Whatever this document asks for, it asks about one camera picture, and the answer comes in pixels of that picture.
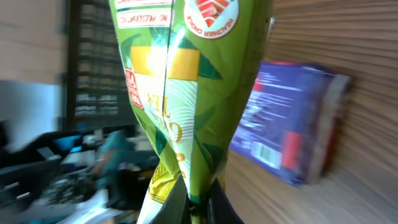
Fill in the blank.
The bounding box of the purple sanitary pad pack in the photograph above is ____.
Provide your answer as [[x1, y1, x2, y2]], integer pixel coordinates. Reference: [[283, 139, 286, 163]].
[[230, 62, 352, 187]]

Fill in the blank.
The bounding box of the green drink carton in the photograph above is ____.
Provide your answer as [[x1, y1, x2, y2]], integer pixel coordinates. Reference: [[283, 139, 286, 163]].
[[109, 0, 272, 223]]

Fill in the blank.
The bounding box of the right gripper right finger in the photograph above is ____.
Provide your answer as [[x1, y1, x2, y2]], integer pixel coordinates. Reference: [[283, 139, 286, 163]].
[[206, 179, 244, 224]]

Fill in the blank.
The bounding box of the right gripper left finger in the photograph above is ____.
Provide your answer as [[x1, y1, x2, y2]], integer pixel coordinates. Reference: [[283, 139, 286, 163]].
[[150, 175, 190, 224]]

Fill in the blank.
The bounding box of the grey plastic shopping basket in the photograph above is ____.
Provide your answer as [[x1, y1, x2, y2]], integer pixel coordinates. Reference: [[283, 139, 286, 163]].
[[62, 0, 137, 130]]

